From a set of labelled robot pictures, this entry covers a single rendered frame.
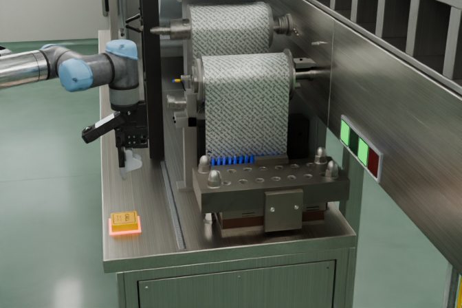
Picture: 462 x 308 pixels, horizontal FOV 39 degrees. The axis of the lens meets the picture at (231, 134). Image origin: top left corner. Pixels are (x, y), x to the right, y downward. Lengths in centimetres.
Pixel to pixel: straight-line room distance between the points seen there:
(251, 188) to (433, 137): 60
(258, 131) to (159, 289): 51
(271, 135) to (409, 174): 61
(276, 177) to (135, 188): 47
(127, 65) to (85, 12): 579
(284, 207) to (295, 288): 23
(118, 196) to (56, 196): 206
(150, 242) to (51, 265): 168
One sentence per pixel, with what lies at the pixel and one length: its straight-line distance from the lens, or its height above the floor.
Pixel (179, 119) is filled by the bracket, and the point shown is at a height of 113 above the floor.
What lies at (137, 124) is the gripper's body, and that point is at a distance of 165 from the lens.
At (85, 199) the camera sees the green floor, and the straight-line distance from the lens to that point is 393.
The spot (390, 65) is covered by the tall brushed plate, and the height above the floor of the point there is 142.
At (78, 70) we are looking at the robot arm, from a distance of 152.
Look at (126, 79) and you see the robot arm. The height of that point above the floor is 132.
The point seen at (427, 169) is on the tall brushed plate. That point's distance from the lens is 127.
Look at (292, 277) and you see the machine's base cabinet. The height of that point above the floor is 79.
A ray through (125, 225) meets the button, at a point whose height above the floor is 92.
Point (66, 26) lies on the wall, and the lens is 740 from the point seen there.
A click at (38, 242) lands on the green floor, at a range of 356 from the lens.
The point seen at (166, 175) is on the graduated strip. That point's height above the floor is 90.
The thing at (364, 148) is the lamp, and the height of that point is 120.
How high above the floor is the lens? 179
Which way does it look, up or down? 22 degrees down
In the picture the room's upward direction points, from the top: straight up
